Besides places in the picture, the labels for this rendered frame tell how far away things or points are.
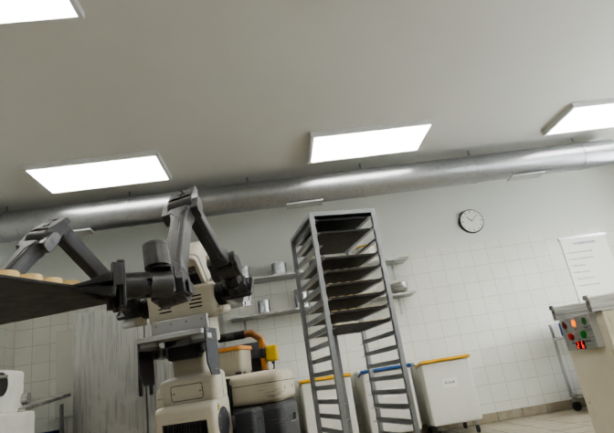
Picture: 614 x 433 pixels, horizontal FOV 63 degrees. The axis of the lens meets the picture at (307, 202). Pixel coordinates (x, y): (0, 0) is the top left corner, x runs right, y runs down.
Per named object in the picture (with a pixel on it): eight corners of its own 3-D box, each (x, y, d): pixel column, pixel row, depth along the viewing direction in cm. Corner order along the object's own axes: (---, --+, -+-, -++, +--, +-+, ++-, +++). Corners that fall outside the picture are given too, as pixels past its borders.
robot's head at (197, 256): (169, 279, 206) (155, 248, 201) (217, 269, 203) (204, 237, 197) (157, 300, 193) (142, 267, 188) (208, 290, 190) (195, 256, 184)
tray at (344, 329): (390, 321, 331) (389, 318, 332) (333, 328, 320) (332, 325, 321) (360, 332, 385) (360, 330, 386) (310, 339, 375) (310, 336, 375)
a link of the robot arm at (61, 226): (65, 206, 162) (40, 210, 165) (44, 238, 153) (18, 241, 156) (136, 287, 192) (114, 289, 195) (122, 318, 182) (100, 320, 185)
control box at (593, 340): (575, 350, 226) (565, 319, 230) (607, 346, 203) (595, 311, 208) (567, 351, 226) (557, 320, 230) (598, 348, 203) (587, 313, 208)
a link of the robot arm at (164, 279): (180, 290, 110) (173, 300, 114) (175, 261, 113) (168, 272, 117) (148, 291, 106) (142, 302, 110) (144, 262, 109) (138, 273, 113)
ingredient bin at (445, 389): (437, 440, 506) (419, 361, 531) (423, 434, 566) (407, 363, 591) (489, 432, 508) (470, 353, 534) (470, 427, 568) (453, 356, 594)
